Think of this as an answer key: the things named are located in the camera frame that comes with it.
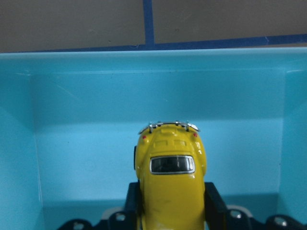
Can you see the light blue plastic bin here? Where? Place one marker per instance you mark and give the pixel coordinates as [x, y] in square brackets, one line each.
[76, 128]

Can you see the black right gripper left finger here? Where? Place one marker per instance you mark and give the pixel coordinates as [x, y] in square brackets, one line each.
[132, 203]

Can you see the yellow beetle toy car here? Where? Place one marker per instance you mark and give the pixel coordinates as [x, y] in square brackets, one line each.
[170, 164]

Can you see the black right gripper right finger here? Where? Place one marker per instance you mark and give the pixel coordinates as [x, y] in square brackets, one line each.
[216, 211]

